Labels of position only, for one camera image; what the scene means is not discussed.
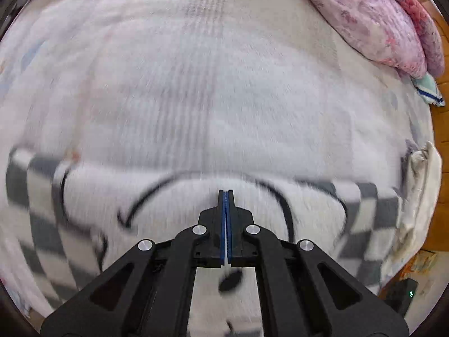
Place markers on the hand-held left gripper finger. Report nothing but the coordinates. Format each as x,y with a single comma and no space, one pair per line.
223,231
229,231

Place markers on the grey white checkered fleece garment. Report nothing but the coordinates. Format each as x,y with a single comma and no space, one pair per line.
175,210

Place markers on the pale patterned bed sheet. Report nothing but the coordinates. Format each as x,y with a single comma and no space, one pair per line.
210,77

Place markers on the black box with green light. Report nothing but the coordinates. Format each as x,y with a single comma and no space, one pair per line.
400,293

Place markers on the cream cloth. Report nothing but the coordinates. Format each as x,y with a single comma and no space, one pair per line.
424,175

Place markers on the green white striped pillow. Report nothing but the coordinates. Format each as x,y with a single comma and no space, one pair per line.
429,87

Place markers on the pink floral quilt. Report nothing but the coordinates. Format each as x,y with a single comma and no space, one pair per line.
368,14

